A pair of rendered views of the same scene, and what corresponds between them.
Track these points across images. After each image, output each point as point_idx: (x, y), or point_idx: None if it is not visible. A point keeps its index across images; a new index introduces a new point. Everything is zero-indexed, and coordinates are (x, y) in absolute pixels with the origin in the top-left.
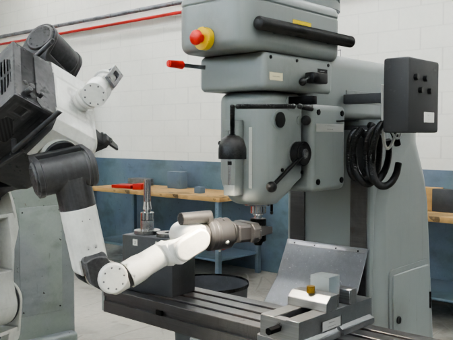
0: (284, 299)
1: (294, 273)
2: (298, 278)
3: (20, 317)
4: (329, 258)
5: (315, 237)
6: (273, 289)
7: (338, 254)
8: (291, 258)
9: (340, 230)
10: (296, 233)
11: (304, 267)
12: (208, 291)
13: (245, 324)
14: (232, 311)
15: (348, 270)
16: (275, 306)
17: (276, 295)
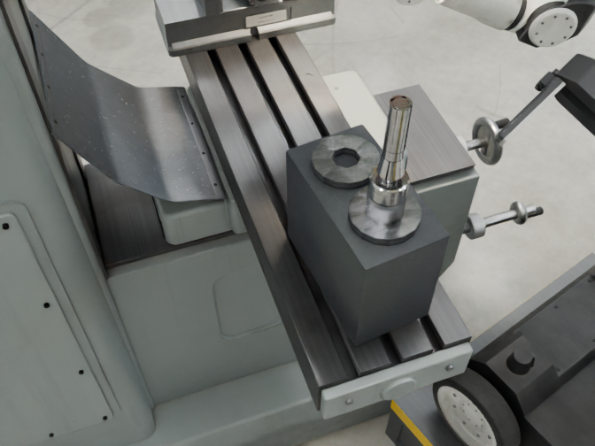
0: (144, 165)
1: (97, 144)
2: (101, 142)
3: None
4: (58, 74)
5: (36, 77)
6: (139, 185)
7: (49, 57)
8: (81, 141)
9: (23, 22)
10: (44, 105)
11: (84, 123)
12: (266, 217)
13: (313, 65)
14: (297, 111)
15: (64, 56)
16: (220, 104)
17: (144, 178)
